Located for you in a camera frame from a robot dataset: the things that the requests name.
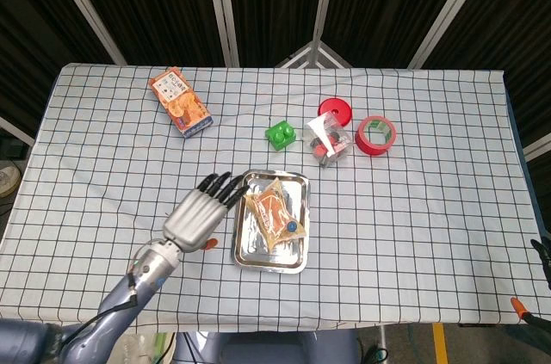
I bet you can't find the stainless steel tray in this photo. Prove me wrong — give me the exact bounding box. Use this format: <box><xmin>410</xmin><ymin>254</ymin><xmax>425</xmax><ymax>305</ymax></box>
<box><xmin>231</xmin><ymin>169</ymin><xmax>311</xmax><ymax>274</ymax></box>

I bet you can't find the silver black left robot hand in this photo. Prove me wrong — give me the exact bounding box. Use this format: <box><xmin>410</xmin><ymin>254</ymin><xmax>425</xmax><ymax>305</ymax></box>
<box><xmin>162</xmin><ymin>171</ymin><xmax>251</xmax><ymax>253</ymax></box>

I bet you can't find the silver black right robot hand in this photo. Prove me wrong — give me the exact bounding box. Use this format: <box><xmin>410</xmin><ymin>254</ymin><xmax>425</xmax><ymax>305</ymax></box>
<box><xmin>510</xmin><ymin>238</ymin><xmax>551</xmax><ymax>322</ymax></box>

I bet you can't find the white checked tablecloth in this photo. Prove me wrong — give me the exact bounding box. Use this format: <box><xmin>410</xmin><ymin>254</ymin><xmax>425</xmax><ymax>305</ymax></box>
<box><xmin>0</xmin><ymin>63</ymin><xmax>551</xmax><ymax>332</ymax></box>

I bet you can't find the clear plastic box with items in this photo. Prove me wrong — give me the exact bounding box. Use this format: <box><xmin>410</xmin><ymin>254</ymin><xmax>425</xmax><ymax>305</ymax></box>
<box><xmin>302</xmin><ymin>110</ymin><xmax>356</xmax><ymax>168</ymax></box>

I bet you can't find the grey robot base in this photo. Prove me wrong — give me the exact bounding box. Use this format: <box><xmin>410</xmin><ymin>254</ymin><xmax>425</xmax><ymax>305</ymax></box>
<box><xmin>172</xmin><ymin>327</ymin><xmax>361</xmax><ymax>364</ymax></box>

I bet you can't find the red round disc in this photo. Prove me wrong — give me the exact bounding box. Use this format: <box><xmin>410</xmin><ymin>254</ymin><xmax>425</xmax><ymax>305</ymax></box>
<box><xmin>318</xmin><ymin>97</ymin><xmax>353</xmax><ymax>126</ymax></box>

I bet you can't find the green toy building block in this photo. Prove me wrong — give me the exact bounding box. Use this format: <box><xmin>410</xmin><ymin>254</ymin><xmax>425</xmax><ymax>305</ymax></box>
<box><xmin>264</xmin><ymin>120</ymin><xmax>299</xmax><ymax>152</ymax></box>

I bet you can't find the folding screen with metal frame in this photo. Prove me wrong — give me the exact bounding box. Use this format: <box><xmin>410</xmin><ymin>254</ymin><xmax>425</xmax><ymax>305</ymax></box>
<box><xmin>0</xmin><ymin>0</ymin><xmax>551</xmax><ymax>163</ymax></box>

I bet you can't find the red tape roll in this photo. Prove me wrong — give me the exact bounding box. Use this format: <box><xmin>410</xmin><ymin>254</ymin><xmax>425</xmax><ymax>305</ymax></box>
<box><xmin>355</xmin><ymin>115</ymin><xmax>398</xmax><ymax>157</ymax></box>

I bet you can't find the packaged bread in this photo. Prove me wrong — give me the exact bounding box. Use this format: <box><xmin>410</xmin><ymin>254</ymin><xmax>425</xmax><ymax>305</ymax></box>
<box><xmin>243</xmin><ymin>179</ymin><xmax>306</xmax><ymax>253</ymax></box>

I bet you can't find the orange snack box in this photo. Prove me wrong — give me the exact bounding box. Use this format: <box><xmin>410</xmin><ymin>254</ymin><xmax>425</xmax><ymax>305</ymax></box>
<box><xmin>148</xmin><ymin>66</ymin><xmax>214</xmax><ymax>139</ymax></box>

